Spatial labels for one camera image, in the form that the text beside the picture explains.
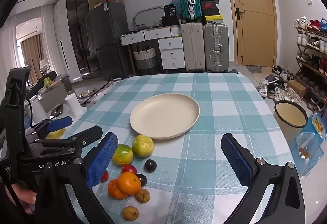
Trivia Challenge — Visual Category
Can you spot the teal suitcase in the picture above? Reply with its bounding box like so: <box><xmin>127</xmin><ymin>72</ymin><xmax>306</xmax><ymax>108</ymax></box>
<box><xmin>177</xmin><ymin>0</ymin><xmax>202</xmax><ymax>22</ymax></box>

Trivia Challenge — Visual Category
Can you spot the yellow packet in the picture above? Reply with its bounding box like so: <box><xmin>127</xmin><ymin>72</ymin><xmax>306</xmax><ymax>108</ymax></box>
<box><xmin>45</xmin><ymin>129</ymin><xmax>66</xmax><ymax>139</ymax></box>

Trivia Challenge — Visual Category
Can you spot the grey door mat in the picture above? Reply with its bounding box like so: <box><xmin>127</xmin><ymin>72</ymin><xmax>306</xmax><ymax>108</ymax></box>
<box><xmin>246</xmin><ymin>65</ymin><xmax>263</xmax><ymax>75</ymax></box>

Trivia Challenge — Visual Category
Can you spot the grey oval frame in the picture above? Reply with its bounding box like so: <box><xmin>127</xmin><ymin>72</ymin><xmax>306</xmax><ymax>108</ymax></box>
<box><xmin>133</xmin><ymin>7</ymin><xmax>165</xmax><ymax>29</ymax></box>

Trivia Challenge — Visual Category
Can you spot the grey refrigerator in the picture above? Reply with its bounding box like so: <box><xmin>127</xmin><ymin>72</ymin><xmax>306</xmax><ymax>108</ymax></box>
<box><xmin>88</xmin><ymin>1</ymin><xmax>132</xmax><ymax>80</ymax></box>

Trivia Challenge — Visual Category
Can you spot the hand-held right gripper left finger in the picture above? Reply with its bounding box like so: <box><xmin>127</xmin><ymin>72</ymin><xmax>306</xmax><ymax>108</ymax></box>
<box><xmin>34</xmin><ymin>132</ymin><xmax>118</xmax><ymax>224</ymax></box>

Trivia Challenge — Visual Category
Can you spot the wooden shoe rack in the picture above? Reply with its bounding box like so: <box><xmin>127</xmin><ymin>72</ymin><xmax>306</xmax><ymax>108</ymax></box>
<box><xmin>294</xmin><ymin>17</ymin><xmax>327</xmax><ymax>114</ymax></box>

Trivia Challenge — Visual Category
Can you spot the dark plum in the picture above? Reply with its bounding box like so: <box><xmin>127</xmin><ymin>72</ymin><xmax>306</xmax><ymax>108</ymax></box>
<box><xmin>135</xmin><ymin>173</ymin><xmax>148</xmax><ymax>187</ymax></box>
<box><xmin>145</xmin><ymin>159</ymin><xmax>157</xmax><ymax>172</ymax></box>

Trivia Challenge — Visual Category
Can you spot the black labelled box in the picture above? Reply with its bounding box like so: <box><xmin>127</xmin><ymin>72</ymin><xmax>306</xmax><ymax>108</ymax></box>
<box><xmin>163</xmin><ymin>4</ymin><xmax>178</xmax><ymax>17</ymax></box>

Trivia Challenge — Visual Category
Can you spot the grey suitcase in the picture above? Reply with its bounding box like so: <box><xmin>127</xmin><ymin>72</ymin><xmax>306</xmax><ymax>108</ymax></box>
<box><xmin>203</xmin><ymin>23</ymin><xmax>230</xmax><ymax>73</ymax></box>

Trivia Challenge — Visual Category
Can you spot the yellow-green guava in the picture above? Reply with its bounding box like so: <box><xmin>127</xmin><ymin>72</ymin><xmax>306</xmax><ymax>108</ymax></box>
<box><xmin>131</xmin><ymin>134</ymin><xmax>154</xmax><ymax>157</ymax></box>

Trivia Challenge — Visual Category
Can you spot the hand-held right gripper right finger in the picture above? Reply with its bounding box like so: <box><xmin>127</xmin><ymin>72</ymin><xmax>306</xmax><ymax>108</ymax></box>
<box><xmin>221</xmin><ymin>133</ymin><xmax>306</xmax><ymax>224</ymax></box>

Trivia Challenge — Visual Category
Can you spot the white chair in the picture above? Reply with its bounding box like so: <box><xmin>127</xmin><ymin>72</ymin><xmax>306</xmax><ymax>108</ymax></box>
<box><xmin>39</xmin><ymin>59</ymin><xmax>52</xmax><ymax>75</ymax></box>

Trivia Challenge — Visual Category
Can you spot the brown curtain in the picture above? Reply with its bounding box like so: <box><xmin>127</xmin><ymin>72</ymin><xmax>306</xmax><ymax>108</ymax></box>
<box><xmin>20</xmin><ymin>35</ymin><xmax>43</xmax><ymax>82</ymax></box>

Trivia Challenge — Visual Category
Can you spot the pair of slippers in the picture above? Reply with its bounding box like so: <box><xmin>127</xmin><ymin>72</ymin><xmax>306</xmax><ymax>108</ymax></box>
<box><xmin>78</xmin><ymin>88</ymin><xmax>98</xmax><ymax>99</ymax></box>

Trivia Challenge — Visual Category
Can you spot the woven laundry basket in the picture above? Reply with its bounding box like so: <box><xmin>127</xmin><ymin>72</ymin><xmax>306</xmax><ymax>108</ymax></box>
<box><xmin>133</xmin><ymin>46</ymin><xmax>157</xmax><ymax>69</ymax></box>

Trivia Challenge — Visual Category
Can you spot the teal checkered tablecloth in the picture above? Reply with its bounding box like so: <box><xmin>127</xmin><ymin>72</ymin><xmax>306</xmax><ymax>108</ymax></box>
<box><xmin>61</xmin><ymin>72</ymin><xmax>304</xmax><ymax>224</ymax></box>

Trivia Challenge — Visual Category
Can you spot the dark glass wardrobe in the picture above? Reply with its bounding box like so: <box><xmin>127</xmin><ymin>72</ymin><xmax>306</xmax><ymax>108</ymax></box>
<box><xmin>66</xmin><ymin>0</ymin><xmax>104</xmax><ymax>80</ymax></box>

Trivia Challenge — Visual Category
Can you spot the group of sneakers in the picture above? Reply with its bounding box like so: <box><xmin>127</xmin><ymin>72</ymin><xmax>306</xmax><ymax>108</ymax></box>
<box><xmin>259</xmin><ymin>66</ymin><xmax>303</xmax><ymax>105</ymax></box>

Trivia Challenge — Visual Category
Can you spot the brown wrinkled fruit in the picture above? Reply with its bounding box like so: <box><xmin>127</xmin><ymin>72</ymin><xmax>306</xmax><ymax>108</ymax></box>
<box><xmin>122</xmin><ymin>206</ymin><xmax>140</xmax><ymax>221</ymax></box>
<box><xmin>135</xmin><ymin>188</ymin><xmax>151</xmax><ymax>203</ymax></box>

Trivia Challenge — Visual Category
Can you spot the black storage crate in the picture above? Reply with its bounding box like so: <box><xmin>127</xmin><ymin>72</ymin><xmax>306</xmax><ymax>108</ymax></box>
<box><xmin>161</xmin><ymin>16</ymin><xmax>180</xmax><ymax>27</ymax></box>

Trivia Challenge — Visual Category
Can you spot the cream bucket black rim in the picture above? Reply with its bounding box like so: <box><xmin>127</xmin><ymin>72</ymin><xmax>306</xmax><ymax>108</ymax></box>
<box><xmin>274</xmin><ymin>101</ymin><xmax>308</xmax><ymax>139</ymax></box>

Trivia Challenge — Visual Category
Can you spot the white paper towel roll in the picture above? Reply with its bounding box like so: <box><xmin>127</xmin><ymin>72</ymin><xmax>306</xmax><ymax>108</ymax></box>
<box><xmin>65</xmin><ymin>93</ymin><xmax>84</xmax><ymax>115</ymax></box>

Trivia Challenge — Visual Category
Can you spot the blue plastic bag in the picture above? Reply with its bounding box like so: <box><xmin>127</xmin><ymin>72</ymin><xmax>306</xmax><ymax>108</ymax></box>
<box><xmin>295</xmin><ymin>113</ymin><xmax>327</xmax><ymax>176</ymax></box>

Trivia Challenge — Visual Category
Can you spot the green-orange citrus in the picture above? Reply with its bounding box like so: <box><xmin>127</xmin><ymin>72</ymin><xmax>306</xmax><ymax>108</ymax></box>
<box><xmin>112</xmin><ymin>144</ymin><xmax>134</xmax><ymax>166</ymax></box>

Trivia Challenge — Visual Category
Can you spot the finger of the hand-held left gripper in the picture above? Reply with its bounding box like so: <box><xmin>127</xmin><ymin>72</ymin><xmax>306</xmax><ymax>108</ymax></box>
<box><xmin>36</xmin><ymin>125</ymin><xmax>103</xmax><ymax>155</ymax></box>
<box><xmin>26</xmin><ymin>116</ymin><xmax>73</xmax><ymax>138</ymax></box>

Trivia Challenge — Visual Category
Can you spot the white desk with drawers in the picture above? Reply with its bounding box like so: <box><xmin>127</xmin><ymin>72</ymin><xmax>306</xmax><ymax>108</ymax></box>
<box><xmin>120</xmin><ymin>25</ymin><xmax>186</xmax><ymax>74</ymax></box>

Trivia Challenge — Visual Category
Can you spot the cardboard box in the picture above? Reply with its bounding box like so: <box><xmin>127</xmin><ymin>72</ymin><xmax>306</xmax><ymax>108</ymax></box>
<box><xmin>287</xmin><ymin>80</ymin><xmax>307</xmax><ymax>97</ymax></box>

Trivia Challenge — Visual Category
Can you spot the beige suitcase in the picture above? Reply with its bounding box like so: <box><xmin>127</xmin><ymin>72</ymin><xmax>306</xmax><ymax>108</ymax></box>
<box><xmin>181</xmin><ymin>22</ymin><xmax>205</xmax><ymax>72</ymax></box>

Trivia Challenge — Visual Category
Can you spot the yellow shoe box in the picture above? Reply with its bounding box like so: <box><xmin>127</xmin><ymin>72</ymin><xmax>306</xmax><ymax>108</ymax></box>
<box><xmin>204</xmin><ymin>15</ymin><xmax>225</xmax><ymax>25</ymax></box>

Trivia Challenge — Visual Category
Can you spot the wooden door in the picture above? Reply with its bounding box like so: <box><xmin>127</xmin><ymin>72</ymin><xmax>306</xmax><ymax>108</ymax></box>
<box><xmin>221</xmin><ymin>0</ymin><xmax>278</xmax><ymax>67</ymax></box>

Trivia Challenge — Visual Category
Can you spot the person's left hand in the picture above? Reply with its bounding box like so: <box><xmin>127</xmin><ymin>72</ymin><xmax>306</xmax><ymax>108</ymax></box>
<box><xmin>5</xmin><ymin>183</ymin><xmax>37</xmax><ymax>214</ymax></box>

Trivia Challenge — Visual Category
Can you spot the cream round plate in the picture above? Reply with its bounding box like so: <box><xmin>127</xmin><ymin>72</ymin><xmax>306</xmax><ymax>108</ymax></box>
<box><xmin>130</xmin><ymin>93</ymin><xmax>200</xmax><ymax>141</ymax></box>

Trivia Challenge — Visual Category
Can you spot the orange mandarin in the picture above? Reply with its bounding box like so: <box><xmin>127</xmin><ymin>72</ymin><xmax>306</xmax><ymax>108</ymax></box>
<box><xmin>117</xmin><ymin>171</ymin><xmax>142</xmax><ymax>195</ymax></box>
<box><xmin>107</xmin><ymin>179</ymin><xmax>128</xmax><ymax>199</ymax></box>

